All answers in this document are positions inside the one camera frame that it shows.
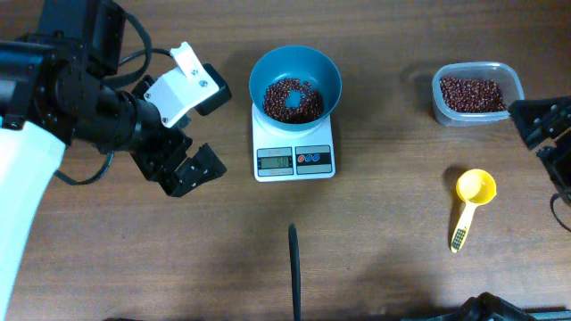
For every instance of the white digital kitchen scale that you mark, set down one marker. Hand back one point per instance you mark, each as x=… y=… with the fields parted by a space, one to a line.
x=280 y=155

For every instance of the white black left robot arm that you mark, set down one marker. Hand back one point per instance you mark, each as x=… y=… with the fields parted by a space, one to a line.
x=61 y=83

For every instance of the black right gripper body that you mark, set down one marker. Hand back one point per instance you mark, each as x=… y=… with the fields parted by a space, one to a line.
x=540 y=123

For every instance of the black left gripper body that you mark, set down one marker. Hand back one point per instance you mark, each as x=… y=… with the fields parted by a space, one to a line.
x=157 y=149

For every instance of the red beans in bowl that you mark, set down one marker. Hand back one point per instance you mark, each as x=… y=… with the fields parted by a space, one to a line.
x=293 y=101

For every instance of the black vertical antenna rod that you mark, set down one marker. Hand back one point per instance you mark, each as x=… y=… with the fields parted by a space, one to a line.
x=295 y=271

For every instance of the teal blue bowl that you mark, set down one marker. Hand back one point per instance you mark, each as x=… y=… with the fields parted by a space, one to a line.
x=304 y=63

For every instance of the clear plastic container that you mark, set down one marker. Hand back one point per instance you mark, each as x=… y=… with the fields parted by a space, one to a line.
x=507 y=79

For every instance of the yellow plastic measuring scoop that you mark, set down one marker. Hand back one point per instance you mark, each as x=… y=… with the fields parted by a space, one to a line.
x=475 y=187

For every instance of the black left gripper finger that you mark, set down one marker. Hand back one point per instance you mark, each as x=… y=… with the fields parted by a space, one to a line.
x=219 y=98
x=202 y=168

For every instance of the black device at bottom edge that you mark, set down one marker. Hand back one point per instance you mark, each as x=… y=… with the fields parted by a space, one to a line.
x=488 y=307

